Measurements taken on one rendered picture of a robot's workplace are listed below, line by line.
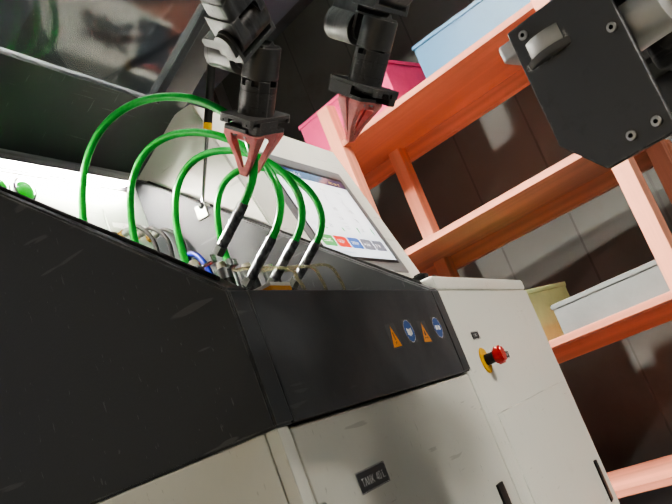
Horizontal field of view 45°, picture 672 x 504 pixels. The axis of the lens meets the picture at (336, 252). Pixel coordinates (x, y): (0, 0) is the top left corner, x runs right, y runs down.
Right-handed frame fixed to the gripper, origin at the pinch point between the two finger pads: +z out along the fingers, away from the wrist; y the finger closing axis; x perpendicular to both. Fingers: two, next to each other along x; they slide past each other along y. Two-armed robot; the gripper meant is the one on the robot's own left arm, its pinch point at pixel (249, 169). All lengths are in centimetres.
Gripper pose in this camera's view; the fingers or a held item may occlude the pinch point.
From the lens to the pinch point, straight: 132.8
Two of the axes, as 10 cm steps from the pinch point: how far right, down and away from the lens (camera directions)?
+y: -5.3, 2.3, -8.2
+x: 8.4, 3.0, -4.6
